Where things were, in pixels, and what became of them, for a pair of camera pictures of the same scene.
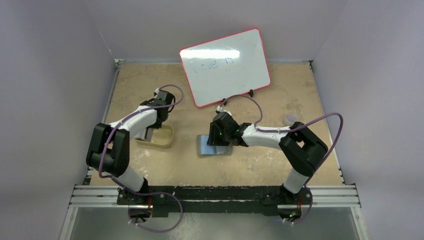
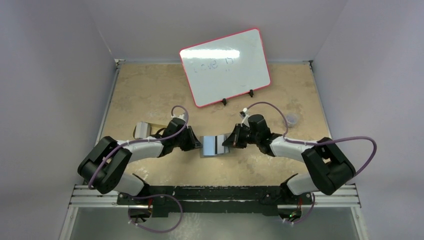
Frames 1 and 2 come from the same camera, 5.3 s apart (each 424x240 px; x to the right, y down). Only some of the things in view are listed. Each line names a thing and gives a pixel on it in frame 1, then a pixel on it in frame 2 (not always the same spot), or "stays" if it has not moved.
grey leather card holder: x=204 y=149 stays
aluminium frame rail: x=105 y=196 stays
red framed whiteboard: x=222 y=67 stays
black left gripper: x=158 y=125 → x=191 y=145
